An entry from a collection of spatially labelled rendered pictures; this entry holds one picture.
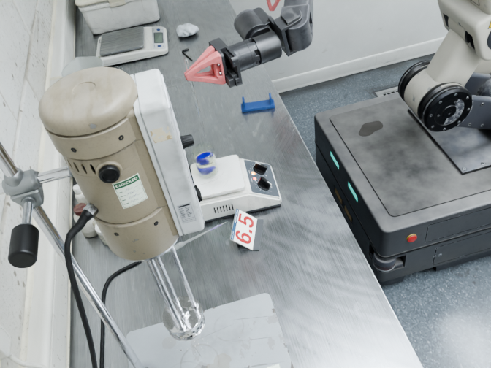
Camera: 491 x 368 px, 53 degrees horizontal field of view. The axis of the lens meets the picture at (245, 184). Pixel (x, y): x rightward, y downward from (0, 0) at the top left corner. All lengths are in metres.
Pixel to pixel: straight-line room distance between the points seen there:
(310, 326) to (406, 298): 0.97
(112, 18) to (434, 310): 1.62
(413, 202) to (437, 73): 0.43
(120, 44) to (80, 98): 1.38
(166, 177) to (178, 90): 1.09
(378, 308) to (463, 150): 1.02
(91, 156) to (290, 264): 0.65
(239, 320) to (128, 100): 0.61
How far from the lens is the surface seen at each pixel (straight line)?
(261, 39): 1.04
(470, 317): 1.93
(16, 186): 0.60
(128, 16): 2.08
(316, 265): 1.07
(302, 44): 1.07
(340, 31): 2.80
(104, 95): 0.51
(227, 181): 1.14
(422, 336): 1.86
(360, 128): 1.99
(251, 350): 0.97
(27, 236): 0.56
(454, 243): 1.86
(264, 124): 1.42
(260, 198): 1.14
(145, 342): 1.03
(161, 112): 0.50
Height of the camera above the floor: 1.63
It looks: 45 degrees down
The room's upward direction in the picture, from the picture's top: 11 degrees counter-clockwise
